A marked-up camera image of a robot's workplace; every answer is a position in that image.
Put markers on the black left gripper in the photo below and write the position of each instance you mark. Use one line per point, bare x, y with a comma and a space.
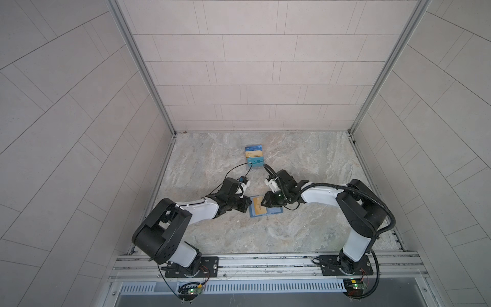
244, 204

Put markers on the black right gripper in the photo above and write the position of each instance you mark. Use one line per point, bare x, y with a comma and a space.
269, 202

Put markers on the blue-grey card holder wallet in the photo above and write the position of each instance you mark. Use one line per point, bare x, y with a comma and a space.
270, 211

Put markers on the gold VIP card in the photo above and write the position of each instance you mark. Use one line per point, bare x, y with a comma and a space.
250, 157

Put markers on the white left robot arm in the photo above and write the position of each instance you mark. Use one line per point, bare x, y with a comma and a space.
160, 234

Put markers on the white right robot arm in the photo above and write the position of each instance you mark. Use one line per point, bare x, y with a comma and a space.
367, 215

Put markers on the teal VIP card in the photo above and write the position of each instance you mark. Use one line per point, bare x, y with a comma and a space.
256, 162

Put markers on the dark blue VIP card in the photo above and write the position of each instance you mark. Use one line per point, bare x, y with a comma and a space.
254, 148

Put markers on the white vent grille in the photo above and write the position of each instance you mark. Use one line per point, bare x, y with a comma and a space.
240, 287

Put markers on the left circuit board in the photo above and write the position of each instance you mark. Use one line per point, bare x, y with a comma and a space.
190, 291

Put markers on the circuit board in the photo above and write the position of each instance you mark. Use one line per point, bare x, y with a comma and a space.
190, 291
354, 288

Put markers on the right circuit board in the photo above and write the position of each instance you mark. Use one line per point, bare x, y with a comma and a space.
354, 288

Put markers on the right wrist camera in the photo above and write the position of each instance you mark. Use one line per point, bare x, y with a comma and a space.
271, 182

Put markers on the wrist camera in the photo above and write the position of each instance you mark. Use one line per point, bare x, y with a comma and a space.
271, 182
243, 185

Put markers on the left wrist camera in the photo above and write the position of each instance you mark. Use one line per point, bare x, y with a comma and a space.
243, 185

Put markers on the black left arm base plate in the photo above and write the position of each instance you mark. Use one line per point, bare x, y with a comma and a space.
204, 267

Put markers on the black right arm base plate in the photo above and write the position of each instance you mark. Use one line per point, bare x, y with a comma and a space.
334, 265

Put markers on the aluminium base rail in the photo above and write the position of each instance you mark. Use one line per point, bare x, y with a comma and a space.
267, 266

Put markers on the left aluminium corner post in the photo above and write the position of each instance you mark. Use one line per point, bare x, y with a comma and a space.
123, 26

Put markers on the aluminium corner post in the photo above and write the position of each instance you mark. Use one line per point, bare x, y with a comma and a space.
408, 30
123, 26

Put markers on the right aluminium corner post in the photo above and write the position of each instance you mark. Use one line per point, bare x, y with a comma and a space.
408, 30

